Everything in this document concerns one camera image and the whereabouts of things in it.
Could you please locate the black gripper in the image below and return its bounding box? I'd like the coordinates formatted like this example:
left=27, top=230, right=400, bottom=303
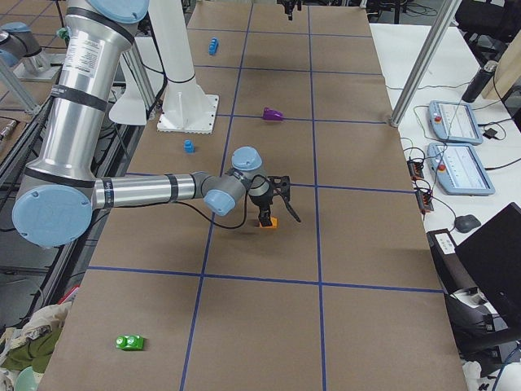
left=277, top=0, right=301, bottom=20
left=248, top=181, right=274, bottom=226

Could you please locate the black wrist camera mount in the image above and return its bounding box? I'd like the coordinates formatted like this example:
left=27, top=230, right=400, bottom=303
left=268, top=175, right=291, bottom=202

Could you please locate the dark water bottle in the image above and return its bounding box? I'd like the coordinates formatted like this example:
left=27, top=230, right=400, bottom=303
left=462, top=60, right=498, bottom=103

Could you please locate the orange trapezoid block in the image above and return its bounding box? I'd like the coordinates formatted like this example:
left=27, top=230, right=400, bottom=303
left=258, top=217, right=278, bottom=229

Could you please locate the aluminium frame post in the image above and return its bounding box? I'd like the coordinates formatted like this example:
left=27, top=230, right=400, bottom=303
left=389, top=0, right=462, bottom=128

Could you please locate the black computer mouse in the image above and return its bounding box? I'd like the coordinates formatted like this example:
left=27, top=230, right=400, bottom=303
left=454, top=214, right=481, bottom=234

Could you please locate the near teach pendant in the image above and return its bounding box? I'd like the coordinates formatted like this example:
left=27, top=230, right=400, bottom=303
left=427, top=142, right=496, bottom=196

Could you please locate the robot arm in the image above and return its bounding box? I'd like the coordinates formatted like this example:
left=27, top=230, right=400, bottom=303
left=11, top=1, right=274, bottom=248

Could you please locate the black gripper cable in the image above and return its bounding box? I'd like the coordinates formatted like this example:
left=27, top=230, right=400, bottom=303
left=178, top=174, right=303, bottom=230

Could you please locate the teach pendant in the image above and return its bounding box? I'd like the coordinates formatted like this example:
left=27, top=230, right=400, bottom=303
left=427, top=100, right=483, bottom=145
left=427, top=142, right=496, bottom=196

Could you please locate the purple trapezoid block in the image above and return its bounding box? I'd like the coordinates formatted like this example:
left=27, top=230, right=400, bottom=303
left=262, top=107, right=284, bottom=121

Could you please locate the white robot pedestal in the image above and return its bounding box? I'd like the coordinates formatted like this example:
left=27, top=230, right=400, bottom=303
left=148, top=0, right=219, bottom=134

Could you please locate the small blue block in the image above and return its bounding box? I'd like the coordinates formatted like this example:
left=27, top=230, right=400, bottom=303
left=183, top=139, right=195, bottom=154

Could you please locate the long blue block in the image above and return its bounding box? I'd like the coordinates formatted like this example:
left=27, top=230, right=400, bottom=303
left=208, top=37, right=219, bottom=55

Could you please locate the green block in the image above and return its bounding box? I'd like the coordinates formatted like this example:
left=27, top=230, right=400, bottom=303
left=115, top=335, right=145, bottom=351

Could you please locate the far teach pendant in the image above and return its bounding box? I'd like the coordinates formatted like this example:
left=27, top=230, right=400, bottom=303
left=427, top=100, right=483, bottom=145

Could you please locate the black laptop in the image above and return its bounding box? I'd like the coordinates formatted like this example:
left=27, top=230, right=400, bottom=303
left=456, top=202, right=520, bottom=324

